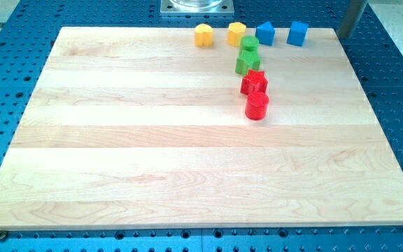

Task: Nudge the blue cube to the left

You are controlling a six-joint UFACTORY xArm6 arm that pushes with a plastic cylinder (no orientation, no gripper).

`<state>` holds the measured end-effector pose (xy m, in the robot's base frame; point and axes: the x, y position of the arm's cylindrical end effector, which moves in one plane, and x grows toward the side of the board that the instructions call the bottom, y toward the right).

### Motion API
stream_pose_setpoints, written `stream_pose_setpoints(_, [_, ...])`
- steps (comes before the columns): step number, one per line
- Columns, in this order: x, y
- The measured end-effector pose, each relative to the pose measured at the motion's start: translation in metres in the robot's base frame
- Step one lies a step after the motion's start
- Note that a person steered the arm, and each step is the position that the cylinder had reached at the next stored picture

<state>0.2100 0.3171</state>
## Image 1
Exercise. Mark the blue cube block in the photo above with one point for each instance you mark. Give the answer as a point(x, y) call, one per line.
point(297, 33)

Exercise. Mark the red cylinder block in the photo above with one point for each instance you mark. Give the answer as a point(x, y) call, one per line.
point(256, 105)

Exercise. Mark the red star block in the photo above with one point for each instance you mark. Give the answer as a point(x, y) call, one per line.
point(254, 81)

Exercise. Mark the large wooden board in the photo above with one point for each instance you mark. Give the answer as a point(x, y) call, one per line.
point(138, 128)

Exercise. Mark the green star block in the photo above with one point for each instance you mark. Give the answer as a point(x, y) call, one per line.
point(247, 60)

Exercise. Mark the yellow heart block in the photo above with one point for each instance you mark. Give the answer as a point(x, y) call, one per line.
point(203, 35)

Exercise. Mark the green cylinder block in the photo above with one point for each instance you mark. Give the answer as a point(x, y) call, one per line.
point(249, 43)

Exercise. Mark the yellow hexagon block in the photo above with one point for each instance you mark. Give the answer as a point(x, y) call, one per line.
point(236, 31)

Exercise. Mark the blue triangle block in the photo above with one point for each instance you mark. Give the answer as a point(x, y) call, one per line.
point(265, 33)

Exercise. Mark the grey metal pusher rod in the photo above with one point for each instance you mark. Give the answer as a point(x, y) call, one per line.
point(354, 11)

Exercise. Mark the left board corner screw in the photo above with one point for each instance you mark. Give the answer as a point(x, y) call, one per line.
point(3, 235)

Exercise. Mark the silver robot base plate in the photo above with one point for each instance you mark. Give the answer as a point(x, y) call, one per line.
point(192, 7)

